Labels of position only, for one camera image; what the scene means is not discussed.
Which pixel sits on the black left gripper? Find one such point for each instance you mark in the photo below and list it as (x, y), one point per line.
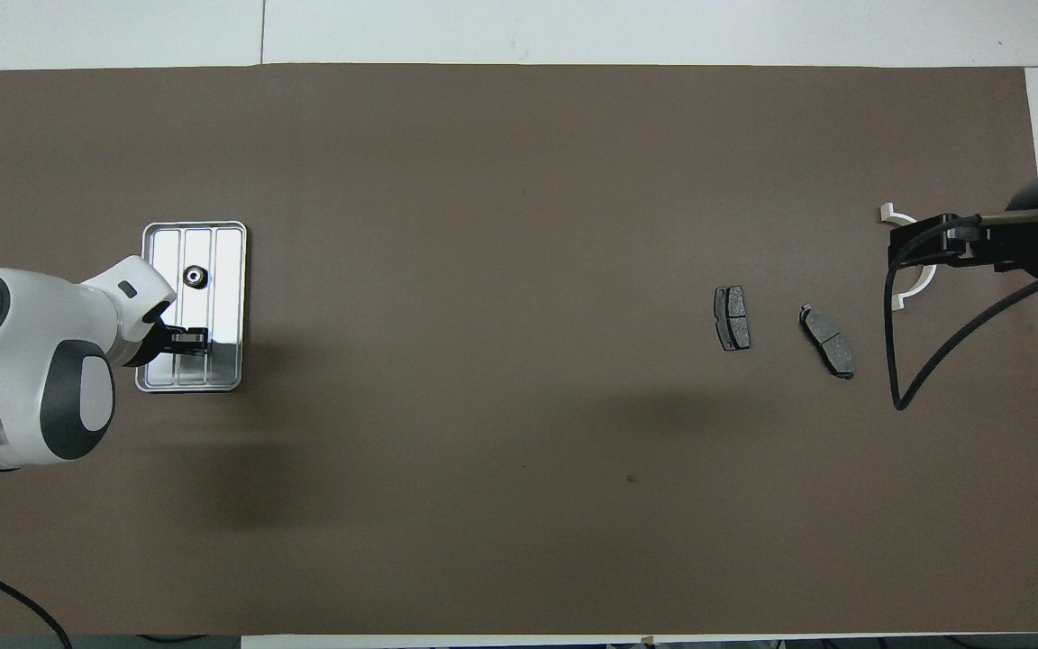
(159, 335)

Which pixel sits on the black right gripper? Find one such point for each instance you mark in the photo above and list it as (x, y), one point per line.
(1037, 230)

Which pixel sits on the large black bearing gear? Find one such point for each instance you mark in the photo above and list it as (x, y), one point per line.
(195, 275)

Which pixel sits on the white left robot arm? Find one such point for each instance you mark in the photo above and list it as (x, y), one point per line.
(32, 361)

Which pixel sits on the silver metal tray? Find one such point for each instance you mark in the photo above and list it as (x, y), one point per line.
(226, 270)

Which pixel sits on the curved grey brake pad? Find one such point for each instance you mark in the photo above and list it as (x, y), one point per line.
(827, 341)

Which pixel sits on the rectangular grey brake pad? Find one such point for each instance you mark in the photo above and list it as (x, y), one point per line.
(732, 317)

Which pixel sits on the brown table mat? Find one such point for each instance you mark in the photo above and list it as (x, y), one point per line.
(519, 180)

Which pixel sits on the white semicircular plastic bracket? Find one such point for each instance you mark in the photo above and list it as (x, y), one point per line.
(920, 285)

